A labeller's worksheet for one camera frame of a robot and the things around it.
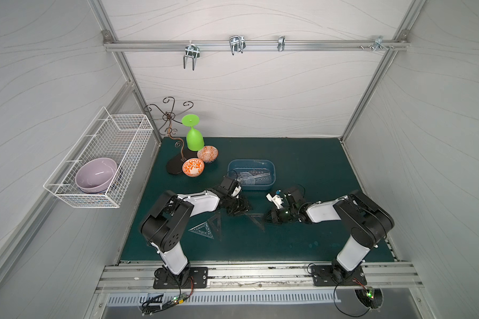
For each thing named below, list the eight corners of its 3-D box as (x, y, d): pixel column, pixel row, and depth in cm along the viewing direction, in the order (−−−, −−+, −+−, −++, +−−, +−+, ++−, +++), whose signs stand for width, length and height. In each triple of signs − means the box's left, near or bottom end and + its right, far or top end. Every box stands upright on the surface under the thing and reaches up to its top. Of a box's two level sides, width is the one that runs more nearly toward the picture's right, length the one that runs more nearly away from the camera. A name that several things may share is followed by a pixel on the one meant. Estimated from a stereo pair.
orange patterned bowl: (182, 177, 103) (180, 173, 101) (186, 161, 110) (184, 157, 107) (202, 177, 103) (201, 173, 101) (205, 161, 110) (204, 157, 107)
